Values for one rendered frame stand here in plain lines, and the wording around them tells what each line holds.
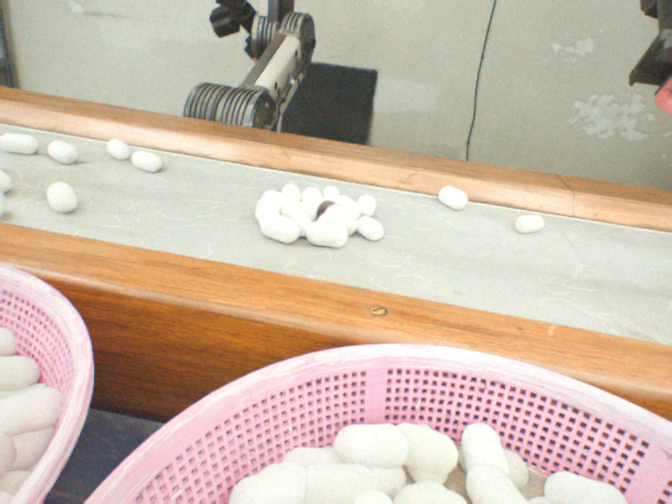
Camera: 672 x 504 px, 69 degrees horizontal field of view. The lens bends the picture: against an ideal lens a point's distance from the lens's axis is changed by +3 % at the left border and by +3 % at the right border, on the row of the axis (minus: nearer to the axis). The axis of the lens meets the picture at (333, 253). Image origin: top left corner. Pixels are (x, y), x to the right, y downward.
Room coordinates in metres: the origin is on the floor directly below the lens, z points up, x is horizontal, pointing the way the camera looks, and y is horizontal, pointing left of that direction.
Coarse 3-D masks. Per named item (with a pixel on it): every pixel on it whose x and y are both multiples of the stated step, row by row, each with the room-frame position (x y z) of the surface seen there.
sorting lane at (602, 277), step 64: (0, 128) 0.60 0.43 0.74; (128, 192) 0.44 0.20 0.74; (192, 192) 0.46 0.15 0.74; (256, 192) 0.49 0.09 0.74; (320, 192) 0.52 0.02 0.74; (384, 192) 0.55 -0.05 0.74; (192, 256) 0.32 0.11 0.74; (256, 256) 0.34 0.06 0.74; (320, 256) 0.35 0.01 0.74; (384, 256) 0.37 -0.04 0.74; (448, 256) 0.39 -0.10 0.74; (512, 256) 0.41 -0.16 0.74; (576, 256) 0.43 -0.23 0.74; (640, 256) 0.45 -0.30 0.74; (576, 320) 0.30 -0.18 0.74; (640, 320) 0.32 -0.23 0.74
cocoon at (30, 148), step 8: (8, 136) 0.51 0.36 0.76; (16, 136) 0.51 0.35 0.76; (24, 136) 0.51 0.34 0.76; (32, 136) 0.52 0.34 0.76; (0, 144) 0.50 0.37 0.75; (8, 144) 0.50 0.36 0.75; (16, 144) 0.50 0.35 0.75; (24, 144) 0.50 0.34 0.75; (32, 144) 0.51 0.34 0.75; (16, 152) 0.51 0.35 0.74; (24, 152) 0.51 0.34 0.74; (32, 152) 0.51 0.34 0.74
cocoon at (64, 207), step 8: (56, 184) 0.38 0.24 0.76; (64, 184) 0.39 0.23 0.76; (48, 192) 0.38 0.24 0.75; (56, 192) 0.37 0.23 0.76; (64, 192) 0.37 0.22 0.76; (72, 192) 0.38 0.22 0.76; (48, 200) 0.37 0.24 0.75; (56, 200) 0.36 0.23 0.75; (64, 200) 0.37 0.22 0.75; (72, 200) 0.37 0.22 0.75; (56, 208) 0.36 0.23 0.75; (64, 208) 0.36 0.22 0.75; (72, 208) 0.37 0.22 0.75
